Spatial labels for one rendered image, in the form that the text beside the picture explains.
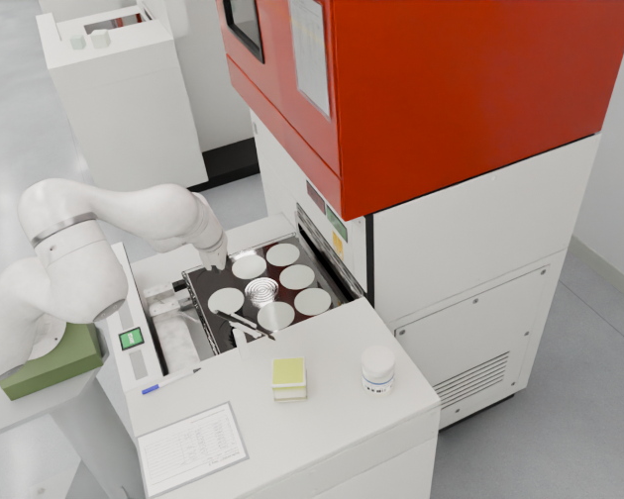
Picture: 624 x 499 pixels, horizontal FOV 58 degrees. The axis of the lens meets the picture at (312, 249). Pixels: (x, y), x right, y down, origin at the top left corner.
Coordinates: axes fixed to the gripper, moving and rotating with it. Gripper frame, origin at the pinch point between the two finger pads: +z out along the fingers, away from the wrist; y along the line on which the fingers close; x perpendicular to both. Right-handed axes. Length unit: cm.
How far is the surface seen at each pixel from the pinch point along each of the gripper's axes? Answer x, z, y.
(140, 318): -19.7, -3.4, 17.1
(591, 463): 118, 90, 43
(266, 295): 10.8, 7.9, 7.1
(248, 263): 3.4, 13.1, -4.6
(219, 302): -2.1, 6.6, 9.5
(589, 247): 144, 125, -58
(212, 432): 6.5, -17.3, 45.9
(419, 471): 51, 12, 51
